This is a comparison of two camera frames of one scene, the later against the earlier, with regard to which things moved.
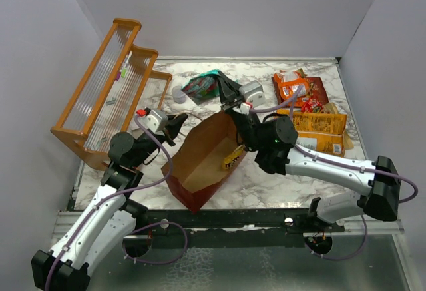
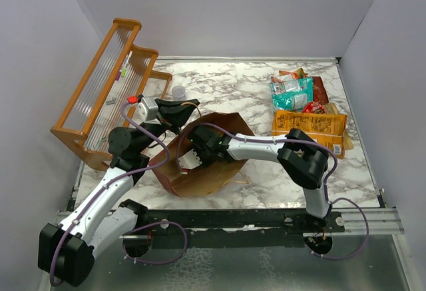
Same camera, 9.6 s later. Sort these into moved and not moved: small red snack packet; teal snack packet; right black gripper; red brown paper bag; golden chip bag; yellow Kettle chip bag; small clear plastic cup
Moved: teal snack packet; red brown paper bag; right black gripper
Not moved: golden chip bag; yellow Kettle chip bag; small red snack packet; small clear plastic cup
